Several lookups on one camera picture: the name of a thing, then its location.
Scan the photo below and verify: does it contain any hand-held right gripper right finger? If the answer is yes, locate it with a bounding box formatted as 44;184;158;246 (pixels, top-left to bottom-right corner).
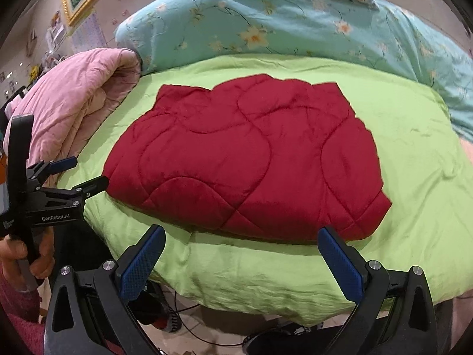
317;226;440;355

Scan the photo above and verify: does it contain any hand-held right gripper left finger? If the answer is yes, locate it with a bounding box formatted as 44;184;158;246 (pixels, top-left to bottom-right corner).
45;225;166;355

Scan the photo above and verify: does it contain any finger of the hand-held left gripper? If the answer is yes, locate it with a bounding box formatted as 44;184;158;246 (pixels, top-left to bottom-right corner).
36;175;110;208
27;156;78;183

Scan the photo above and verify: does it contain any red quilted puffer jacket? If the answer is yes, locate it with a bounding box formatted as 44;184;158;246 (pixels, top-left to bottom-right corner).
101;74;392;242

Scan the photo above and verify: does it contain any person's left forearm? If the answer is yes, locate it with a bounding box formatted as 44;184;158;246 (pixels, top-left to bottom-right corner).
0;269;49;355

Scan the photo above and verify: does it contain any person's left hand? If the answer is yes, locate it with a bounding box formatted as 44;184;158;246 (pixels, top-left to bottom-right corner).
0;226;57;293

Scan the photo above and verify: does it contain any black and red slipper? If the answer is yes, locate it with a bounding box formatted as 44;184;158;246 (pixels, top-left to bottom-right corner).
131;280;182;334

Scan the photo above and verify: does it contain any pink folded quilt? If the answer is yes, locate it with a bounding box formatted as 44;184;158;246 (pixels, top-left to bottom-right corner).
4;47;143;189

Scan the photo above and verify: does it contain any black shoe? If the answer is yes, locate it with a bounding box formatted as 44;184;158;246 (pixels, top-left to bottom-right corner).
242;322;323;355

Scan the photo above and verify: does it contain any light green blanket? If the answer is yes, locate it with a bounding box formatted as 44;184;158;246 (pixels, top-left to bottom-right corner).
55;54;473;328

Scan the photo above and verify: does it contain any teal floral quilt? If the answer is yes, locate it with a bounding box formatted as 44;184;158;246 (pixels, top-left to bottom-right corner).
114;0;473;141

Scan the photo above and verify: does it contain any thin black cable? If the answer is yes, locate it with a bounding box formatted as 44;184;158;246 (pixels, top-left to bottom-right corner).
163;291;245;347

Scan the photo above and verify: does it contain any cluttered wall shelf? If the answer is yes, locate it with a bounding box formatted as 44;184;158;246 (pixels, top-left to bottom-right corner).
0;11;71;100

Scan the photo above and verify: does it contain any white wall calendar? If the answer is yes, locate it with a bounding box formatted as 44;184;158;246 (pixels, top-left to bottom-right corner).
71;12;106;51

